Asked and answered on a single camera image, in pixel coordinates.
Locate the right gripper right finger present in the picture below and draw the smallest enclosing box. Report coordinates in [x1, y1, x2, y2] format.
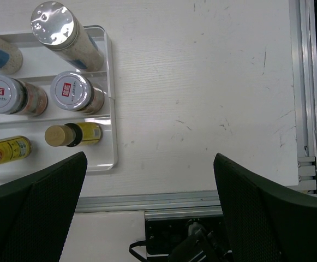
[213, 153, 317, 261]

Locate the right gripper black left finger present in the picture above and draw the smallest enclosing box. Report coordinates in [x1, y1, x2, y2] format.
[0, 152, 87, 261]

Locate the yellow small bottle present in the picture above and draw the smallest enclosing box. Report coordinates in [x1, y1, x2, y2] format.
[44, 122, 103, 147]
[0, 136, 32, 165]

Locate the red cap jar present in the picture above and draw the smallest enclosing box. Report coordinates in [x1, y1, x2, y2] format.
[50, 71, 105, 115]
[0, 75, 48, 117]

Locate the blue label shaker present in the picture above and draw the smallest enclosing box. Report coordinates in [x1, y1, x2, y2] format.
[0, 38, 23, 74]
[31, 1, 104, 72]

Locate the white divided tray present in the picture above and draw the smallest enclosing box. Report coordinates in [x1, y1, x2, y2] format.
[0, 25, 118, 185]

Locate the aluminium front rail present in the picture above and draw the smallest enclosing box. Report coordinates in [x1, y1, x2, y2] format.
[75, 190, 222, 220]

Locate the aluminium rail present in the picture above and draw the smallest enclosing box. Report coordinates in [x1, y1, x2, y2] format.
[289, 1, 317, 197]
[75, 190, 222, 220]

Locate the aluminium right side rail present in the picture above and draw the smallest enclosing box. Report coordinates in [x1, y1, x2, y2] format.
[289, 1, 317, 197]

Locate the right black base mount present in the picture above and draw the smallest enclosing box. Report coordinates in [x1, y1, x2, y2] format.
[128, 215, 234, 262]

